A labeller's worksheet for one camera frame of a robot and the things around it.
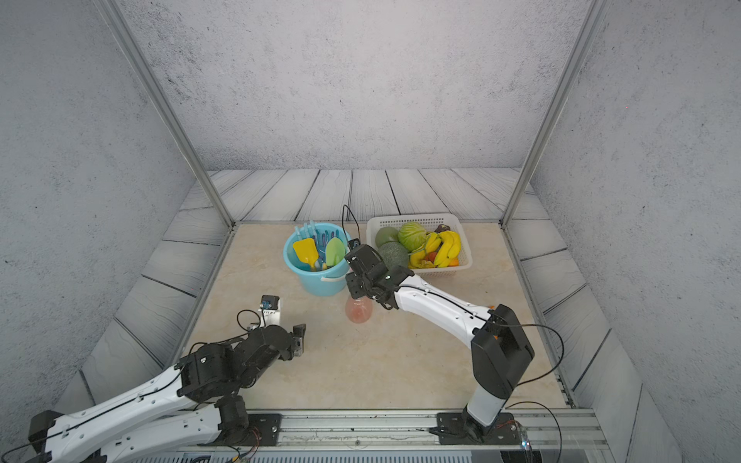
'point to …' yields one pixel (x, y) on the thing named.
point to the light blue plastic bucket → (325, 282)
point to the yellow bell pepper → (418, 260)
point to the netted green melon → (394, 254)
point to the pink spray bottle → (359, 311)
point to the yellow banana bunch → (449, 249)
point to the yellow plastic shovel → (307, 251)
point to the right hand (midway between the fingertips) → (358, 277)
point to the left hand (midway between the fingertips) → (297, 330)
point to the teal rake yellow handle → (321, 243)
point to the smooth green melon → (386, 234)
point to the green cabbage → (412, 235)
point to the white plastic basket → (374, 224)
